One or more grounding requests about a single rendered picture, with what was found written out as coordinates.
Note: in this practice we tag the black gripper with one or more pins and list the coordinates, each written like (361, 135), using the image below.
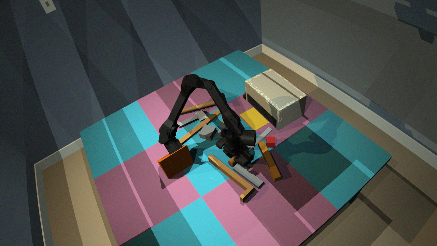
(243, 158)

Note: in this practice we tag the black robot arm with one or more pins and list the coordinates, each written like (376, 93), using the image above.
(235, 131)

